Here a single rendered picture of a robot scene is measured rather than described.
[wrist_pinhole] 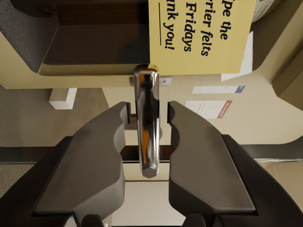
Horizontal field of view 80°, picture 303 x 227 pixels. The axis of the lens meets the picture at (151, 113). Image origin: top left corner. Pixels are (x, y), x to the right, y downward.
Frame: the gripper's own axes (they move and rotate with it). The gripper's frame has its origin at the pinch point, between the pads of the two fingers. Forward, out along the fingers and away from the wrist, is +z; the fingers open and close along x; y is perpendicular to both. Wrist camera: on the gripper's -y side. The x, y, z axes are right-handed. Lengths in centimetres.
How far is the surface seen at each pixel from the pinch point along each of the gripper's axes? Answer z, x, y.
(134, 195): 162, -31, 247
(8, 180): 10.6, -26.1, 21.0
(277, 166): 139, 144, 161
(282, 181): 124, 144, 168
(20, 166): 14.1, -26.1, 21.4
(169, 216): 137, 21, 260
